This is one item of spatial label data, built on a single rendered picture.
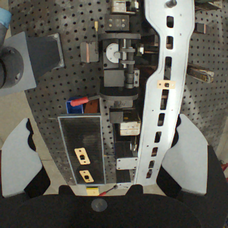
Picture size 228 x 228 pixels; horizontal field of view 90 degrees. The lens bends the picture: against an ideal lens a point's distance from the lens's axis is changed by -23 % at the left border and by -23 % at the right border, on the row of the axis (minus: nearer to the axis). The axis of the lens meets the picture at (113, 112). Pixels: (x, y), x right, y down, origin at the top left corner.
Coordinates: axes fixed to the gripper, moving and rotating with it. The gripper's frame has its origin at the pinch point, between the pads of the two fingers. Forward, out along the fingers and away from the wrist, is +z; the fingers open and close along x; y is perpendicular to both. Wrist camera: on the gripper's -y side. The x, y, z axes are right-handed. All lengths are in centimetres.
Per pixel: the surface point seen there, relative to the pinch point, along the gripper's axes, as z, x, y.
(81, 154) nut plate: 27.7, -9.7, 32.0
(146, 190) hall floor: 144, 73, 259
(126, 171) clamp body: 47, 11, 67
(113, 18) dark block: 32.2, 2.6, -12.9
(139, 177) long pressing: 44, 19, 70
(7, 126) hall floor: 144, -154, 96
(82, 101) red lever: 29.8, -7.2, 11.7
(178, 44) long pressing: 44, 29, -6
